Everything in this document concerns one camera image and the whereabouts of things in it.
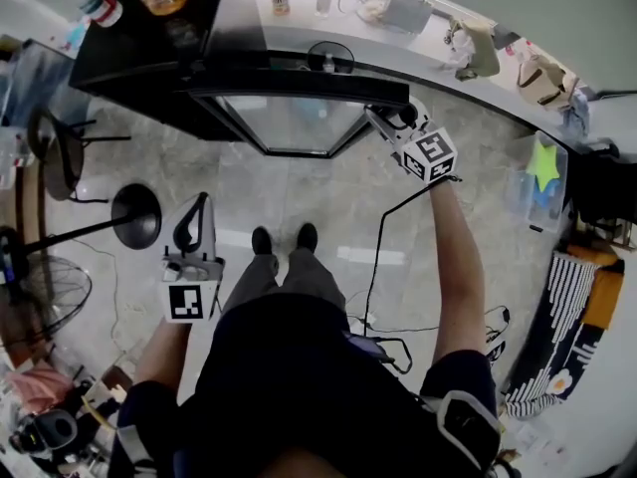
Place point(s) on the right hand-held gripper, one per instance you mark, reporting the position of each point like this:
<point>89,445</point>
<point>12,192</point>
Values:
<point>430,155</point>

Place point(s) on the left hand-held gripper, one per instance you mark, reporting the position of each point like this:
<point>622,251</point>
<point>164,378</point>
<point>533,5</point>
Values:
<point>186,302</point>

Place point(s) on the person's right forearm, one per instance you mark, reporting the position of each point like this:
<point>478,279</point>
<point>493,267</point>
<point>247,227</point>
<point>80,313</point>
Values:
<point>458,267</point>

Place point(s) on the person's left forearm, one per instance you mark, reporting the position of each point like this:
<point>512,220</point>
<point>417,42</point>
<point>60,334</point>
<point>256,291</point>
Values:
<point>161,351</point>

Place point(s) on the black mini fridge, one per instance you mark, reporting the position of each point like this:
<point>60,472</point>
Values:
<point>149,53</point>

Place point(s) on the black standing fan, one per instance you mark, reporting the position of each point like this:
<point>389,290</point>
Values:
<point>137,214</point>

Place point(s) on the person's left black shoe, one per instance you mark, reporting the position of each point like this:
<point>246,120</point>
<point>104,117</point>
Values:
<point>262,241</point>

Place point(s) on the person's black shoe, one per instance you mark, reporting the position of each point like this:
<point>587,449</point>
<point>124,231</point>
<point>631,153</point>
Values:
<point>307,238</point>
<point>262,241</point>

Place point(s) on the olive green bag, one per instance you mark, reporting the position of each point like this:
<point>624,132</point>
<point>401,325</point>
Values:
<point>480,50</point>

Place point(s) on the grey handbag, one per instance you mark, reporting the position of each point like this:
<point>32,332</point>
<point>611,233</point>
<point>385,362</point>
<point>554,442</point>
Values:
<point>410,13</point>

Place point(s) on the person's right black shoe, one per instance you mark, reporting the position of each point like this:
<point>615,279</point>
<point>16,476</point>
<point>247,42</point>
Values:
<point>307,238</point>

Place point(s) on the person's grey trousers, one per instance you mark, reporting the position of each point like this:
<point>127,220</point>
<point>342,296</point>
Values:
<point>308,277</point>

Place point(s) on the small clear plastic bottle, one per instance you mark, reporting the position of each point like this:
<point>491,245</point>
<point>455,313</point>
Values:
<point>323,0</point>

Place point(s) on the green star toy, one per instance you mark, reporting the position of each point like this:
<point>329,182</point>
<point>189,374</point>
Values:
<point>542,165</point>

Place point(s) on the dark wicker chair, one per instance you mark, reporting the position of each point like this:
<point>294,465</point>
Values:
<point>60,162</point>

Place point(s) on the large clear storage box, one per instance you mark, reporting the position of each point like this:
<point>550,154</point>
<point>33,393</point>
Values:
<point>537,212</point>

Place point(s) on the brown cardboard piece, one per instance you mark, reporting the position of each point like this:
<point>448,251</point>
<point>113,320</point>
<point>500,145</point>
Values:
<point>117,379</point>

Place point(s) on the blue denim cloth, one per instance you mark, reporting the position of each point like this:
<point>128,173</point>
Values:
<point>577,112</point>

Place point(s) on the water jug pack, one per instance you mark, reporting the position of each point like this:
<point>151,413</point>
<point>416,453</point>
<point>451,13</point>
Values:
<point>10,157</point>

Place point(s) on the black office chair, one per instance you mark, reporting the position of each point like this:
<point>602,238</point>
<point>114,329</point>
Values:
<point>604,192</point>

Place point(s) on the pink cloth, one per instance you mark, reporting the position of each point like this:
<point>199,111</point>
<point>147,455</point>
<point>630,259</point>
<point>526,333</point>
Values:
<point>40,386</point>

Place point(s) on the plastic wrapped grey panel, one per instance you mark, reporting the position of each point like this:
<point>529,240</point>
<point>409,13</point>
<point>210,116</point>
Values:
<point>40,82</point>

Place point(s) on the small light blue cup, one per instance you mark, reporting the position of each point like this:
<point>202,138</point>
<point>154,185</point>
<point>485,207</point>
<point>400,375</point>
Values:
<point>77,35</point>

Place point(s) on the black white striped cloth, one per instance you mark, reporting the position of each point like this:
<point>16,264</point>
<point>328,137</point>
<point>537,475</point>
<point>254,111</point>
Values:
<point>530,408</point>

